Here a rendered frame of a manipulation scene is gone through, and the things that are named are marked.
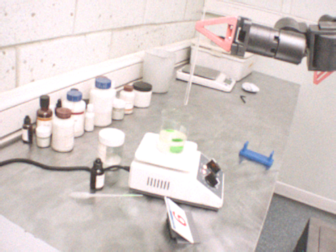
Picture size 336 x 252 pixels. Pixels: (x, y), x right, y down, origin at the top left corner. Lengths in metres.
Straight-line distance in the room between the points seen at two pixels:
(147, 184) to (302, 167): 1.65
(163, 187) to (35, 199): 0.26
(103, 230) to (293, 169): 1.77
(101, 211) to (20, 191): 0.17
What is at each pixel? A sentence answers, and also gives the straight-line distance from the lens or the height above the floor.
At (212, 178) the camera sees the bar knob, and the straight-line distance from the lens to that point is 0.71.
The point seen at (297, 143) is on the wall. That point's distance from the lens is 2.18.
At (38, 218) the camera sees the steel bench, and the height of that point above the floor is 0.75.
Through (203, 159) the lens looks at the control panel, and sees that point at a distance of 0.77.
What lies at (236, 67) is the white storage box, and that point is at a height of 0.82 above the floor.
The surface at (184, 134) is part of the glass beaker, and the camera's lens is 0.68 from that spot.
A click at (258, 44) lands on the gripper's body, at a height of 1.10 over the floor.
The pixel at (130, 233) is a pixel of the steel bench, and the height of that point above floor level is 0.75.
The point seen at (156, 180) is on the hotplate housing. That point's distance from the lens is 0.69.
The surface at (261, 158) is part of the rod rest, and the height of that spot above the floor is 0.76.
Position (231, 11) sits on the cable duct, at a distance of 2.04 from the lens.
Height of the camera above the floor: 1.18
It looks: 24 degrees down
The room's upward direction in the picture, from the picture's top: 10 degrees clockwise
